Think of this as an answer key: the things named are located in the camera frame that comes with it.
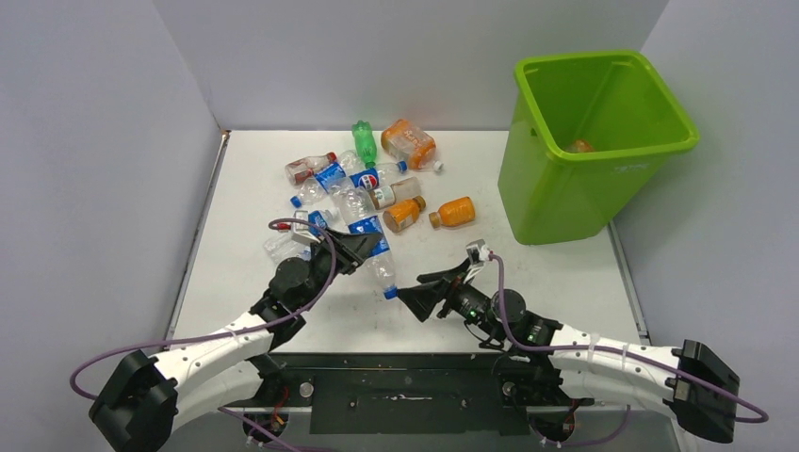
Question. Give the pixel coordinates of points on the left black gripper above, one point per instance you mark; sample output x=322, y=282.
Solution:
x=351, y=249

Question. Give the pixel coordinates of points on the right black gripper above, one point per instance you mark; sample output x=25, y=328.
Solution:
x=422, y=299

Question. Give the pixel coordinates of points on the small orange juice bottle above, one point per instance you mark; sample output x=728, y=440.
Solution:
x=403, y=214

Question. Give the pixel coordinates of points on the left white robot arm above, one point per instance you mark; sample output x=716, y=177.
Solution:
x=148, y=397

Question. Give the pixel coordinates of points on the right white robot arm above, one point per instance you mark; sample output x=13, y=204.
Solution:
x=690, y=384

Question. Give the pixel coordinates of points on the green plastic bin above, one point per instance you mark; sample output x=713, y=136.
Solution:
x=618, y=102

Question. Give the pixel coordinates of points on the pepsi bottle blue cap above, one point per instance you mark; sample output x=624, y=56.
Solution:
x=379, y=175

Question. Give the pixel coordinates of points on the blue label crushed bottle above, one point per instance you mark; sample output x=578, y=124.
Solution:
x=317, y=187

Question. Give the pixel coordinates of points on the crushed red label bottle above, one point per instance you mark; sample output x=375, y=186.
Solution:
x=304, y=168

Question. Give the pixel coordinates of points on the green soda bottle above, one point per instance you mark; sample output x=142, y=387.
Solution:
x=365, y=144

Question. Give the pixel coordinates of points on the large orange tea bottle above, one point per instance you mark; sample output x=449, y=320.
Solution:
x=407, y=142

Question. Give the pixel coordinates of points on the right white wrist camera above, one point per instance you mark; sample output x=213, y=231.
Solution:
x=477, y=252

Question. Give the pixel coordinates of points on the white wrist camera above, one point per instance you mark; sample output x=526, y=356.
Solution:
x=477, y=252
x=298, y=230

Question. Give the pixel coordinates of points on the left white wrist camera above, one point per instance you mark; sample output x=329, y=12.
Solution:
x=298, y=230

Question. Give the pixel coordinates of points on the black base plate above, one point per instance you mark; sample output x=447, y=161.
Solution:
x=397, y=393

